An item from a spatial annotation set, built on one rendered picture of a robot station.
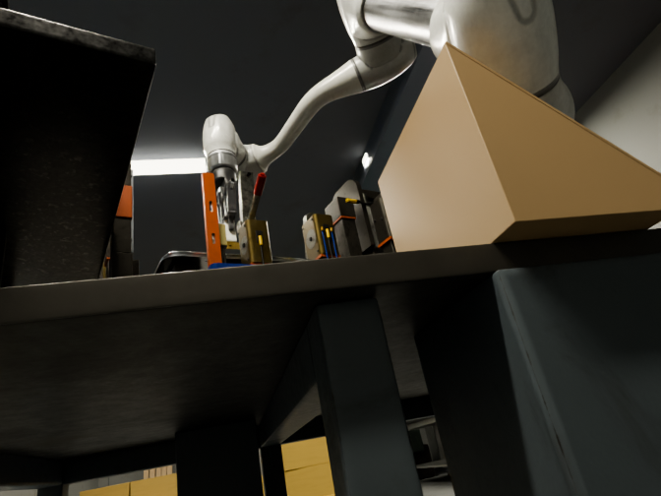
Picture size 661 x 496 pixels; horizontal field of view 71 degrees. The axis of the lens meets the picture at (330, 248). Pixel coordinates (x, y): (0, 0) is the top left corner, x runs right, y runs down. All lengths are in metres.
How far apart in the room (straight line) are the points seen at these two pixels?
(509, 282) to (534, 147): 0.19
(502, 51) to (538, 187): 0.27
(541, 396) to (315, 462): 5.20
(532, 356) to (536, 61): 0.47
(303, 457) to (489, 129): 5.26
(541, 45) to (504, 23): 0.07
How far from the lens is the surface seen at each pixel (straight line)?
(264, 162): 1.59
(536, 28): 0.83
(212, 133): 1.49
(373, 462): 0.54
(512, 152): 0.65
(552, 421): 0.57
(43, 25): 0.71
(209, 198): 1.19
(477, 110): 0.67
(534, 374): 0.57
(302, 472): 5.72
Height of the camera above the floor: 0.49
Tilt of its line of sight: 24 degrees up
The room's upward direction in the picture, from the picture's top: 11 degrees counter-clockwise
